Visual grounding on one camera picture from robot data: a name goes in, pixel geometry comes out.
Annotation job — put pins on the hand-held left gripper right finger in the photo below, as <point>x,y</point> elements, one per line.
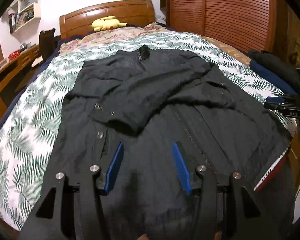
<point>181,166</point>

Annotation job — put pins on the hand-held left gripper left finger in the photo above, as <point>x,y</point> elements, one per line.
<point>115,165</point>

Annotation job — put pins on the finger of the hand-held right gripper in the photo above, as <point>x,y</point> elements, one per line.
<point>275,106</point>
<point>273,99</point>

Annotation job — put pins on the black zip jacket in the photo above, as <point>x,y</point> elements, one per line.
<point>145,92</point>

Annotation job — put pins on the navy folded garment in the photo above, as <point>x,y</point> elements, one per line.
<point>270,76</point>

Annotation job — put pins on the black folded garment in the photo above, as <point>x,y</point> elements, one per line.
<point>272,60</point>

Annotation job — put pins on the red white striped cloth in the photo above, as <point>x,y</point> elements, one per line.
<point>272,170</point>

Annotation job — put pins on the louvered wooden wardrobe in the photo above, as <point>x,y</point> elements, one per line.
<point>227,10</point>

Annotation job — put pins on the bed with leaf-print sheet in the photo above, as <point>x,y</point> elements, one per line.
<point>22,120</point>

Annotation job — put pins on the floral quilt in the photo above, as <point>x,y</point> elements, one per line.
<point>107,36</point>

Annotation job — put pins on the dark wooden chair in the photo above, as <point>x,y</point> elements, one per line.
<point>46,43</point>

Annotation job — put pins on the yellow plush toy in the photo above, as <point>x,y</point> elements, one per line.
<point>106,23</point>

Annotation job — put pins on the wooden desk cabinet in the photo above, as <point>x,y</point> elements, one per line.
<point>5,72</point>

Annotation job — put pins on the red basket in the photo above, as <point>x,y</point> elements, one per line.
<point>14,54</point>

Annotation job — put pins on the grey metal pot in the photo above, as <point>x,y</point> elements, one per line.
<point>23,46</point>

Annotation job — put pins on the wooden headboard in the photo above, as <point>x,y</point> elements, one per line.
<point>102,11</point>

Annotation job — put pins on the white wall shelf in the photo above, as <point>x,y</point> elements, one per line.
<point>25,7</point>

